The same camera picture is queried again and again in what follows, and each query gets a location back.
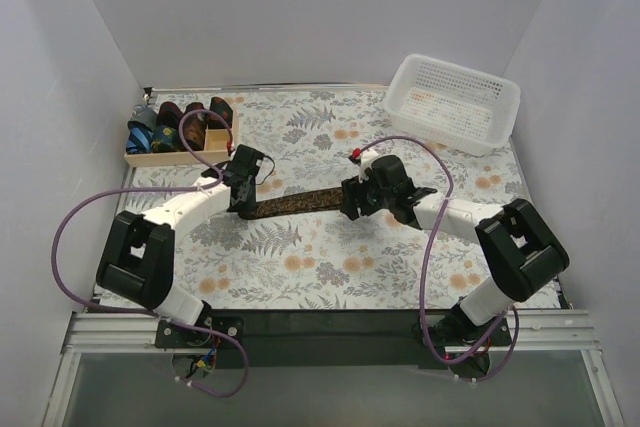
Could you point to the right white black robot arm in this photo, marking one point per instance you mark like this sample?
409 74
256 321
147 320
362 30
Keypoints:
521 252

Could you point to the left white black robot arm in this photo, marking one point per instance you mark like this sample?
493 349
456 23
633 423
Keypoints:
138 259

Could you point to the aluminium frame rail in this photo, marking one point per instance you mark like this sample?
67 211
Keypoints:
330 367

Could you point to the brown patterned rolled tie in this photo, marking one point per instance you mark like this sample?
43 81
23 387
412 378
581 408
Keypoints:
194 127

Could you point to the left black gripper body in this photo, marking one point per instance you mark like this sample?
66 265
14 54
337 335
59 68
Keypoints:
244 192

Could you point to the black tie with gold keys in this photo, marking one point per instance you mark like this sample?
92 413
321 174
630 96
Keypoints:
300 203

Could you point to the grey rolled tie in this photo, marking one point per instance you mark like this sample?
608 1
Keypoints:
143 117

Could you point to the black orange-dotted rolled tie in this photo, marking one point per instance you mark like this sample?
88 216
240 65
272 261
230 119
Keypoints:
223 114

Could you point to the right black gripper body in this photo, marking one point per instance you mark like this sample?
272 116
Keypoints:
353 198

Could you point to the blue striped rolled tie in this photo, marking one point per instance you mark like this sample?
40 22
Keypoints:
139 139

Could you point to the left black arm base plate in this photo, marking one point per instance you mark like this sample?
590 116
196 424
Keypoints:
170 336

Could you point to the white plastic perforated basket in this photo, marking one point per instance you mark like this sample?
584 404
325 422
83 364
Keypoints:
462 108

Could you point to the floral patterned table mat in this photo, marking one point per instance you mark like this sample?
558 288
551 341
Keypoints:
325 260

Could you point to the wooden compartment tray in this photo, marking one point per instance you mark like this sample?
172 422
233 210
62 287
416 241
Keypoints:
215 150

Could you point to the navy yellow-dotted rolled tie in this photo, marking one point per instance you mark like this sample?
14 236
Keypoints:
165 139

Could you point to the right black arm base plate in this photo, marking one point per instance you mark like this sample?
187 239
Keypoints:
443 334

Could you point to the dark red rolled tie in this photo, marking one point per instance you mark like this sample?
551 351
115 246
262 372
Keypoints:
169 115

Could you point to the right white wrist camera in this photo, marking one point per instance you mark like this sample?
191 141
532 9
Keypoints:
363 159

